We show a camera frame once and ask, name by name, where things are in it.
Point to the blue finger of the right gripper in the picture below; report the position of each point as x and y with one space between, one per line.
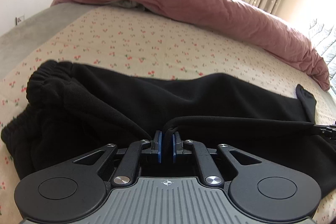
327 131

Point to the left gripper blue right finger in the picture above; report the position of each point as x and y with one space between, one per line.
177 146

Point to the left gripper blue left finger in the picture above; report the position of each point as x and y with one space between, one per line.
157 145

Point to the black pants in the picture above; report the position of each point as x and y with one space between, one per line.
75 108

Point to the cherry print bed sheet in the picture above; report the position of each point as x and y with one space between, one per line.
137 43

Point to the pink duvet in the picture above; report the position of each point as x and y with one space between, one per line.
240 21

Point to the grey mattress cover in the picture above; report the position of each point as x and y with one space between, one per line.
20 41

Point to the white wall socket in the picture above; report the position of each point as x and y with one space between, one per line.
19 19

